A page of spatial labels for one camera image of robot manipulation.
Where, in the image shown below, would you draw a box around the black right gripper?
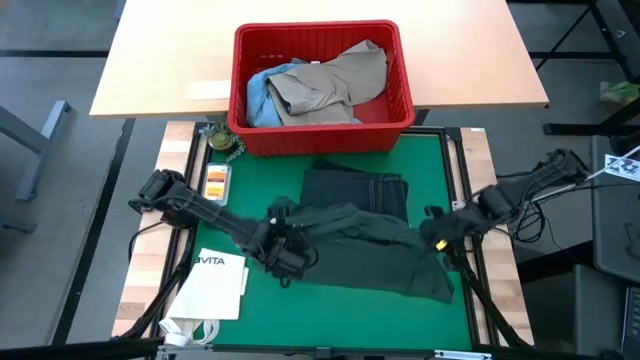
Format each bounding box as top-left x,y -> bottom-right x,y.
417,206 -> 482,272

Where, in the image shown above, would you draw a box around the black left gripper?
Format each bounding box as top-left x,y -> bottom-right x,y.
258,219 -> 320,290

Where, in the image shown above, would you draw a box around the dark green shirt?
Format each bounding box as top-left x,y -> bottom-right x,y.
285,201 -> 457,306

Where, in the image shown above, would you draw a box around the dark blue denim jeans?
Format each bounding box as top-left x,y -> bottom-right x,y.
299,158 -> 411,225

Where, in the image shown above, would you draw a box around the beige garment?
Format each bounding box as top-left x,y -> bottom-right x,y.
265,39 -> 389,127

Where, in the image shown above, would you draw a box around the red plastic laundry bin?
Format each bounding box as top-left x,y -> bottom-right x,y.
227,19 -> 417,158

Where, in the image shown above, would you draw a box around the green table mat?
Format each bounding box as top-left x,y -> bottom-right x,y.
191,131 -> 474,351

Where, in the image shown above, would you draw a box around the white tote bag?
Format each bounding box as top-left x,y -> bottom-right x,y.
159,246 -> 251,348

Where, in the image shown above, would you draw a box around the white box with orange label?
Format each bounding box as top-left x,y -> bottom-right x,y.
201,161 -> 233,208

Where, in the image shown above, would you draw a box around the small potted succulent plant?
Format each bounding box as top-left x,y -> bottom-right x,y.
199,115 -> 248,164

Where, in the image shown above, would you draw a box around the grey box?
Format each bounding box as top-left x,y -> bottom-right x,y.
519,263 -> 627,357

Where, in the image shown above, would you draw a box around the light blue garment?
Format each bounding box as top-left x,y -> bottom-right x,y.
245,57 -> 364,129

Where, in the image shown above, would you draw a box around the grey cabinet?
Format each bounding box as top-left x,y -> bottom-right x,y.
589,134 -> 640,285

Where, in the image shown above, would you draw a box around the pale paper strip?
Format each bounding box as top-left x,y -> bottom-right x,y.
186,80 -> 233,102

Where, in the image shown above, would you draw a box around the white printed sign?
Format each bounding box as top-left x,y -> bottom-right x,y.
603,153 -> 640,184

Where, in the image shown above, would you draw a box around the light wooden table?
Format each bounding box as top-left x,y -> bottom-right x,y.
89,0 -> 550,120

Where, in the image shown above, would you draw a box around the green object on floor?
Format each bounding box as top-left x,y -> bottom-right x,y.
599,80 -> 640,106

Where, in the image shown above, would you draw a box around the black metal table legs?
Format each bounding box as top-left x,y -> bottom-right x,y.
533,0 -> 640,137

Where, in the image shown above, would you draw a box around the grey metal table leg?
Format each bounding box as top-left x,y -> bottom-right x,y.
0,99 -> 74,202

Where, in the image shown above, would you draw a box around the black cable bundle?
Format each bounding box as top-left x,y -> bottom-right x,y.
509,199 -> 552,247

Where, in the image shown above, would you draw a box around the black metal station frame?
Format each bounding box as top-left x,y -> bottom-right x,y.
111,120 -> 535,360

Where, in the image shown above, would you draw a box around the white floor cable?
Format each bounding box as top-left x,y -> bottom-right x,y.
587,144 -> 640,181

